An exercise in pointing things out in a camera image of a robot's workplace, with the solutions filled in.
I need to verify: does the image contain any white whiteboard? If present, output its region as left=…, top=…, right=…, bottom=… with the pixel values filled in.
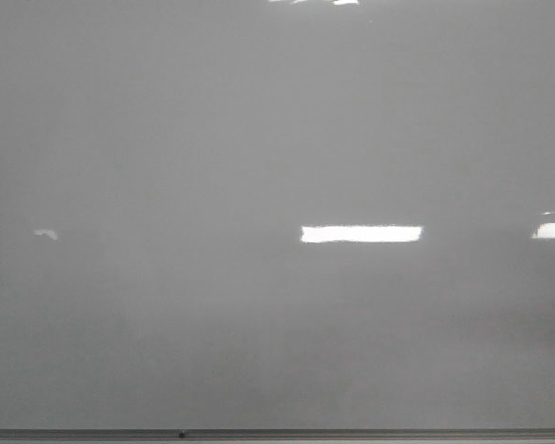
left=0, top=1, right=555, bottom=429

